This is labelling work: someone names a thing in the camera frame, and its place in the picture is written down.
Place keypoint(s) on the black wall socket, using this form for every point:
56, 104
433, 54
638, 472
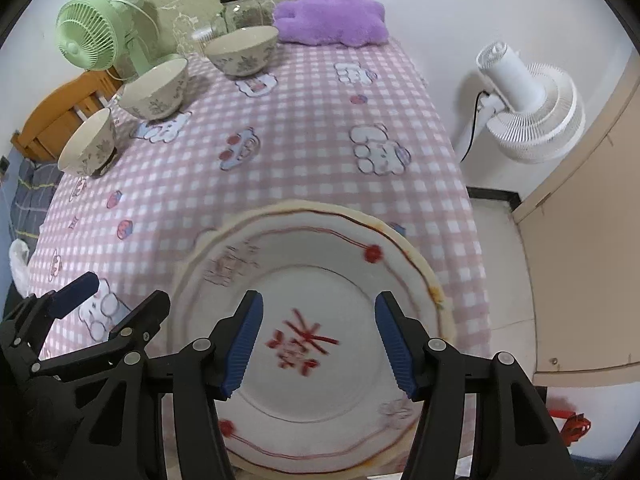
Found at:
4, 164

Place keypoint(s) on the small white container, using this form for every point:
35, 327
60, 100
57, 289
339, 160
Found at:
202, 36

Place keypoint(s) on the green desk fan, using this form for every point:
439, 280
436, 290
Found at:
92, 30

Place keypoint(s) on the orange item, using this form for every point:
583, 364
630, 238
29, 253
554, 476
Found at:
575, 425

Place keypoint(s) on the glass jar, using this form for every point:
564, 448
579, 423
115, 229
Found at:
245, 10

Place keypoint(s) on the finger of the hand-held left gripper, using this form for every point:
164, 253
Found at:
75, 292
142, 317

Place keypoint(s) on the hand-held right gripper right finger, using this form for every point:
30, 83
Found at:
395, 345

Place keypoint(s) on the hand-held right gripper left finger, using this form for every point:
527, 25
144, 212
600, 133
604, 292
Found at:
242, 345

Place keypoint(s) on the white floor fan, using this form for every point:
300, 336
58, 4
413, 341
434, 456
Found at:
540, 110

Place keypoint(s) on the pink checked tablecloth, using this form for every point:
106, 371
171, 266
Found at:
310, 135

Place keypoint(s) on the green rimmed floral bowl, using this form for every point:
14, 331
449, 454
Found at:
160, 97
245, 62
95, 150

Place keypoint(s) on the small red patterned plate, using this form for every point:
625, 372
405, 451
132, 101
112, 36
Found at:
320, 285

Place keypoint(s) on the beige door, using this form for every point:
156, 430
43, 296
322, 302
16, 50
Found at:
590, 260

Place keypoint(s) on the white plastic bag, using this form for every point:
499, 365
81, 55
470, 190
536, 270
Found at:
20, 265

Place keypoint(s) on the large yellow floral plate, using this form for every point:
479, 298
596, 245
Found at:
300, 204

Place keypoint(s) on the purple plush cushion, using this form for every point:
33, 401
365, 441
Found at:
330, 20

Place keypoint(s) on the grey plaid pillow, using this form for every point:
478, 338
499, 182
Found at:
30, 195

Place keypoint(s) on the wooden bed headboard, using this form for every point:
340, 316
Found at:
50, 120

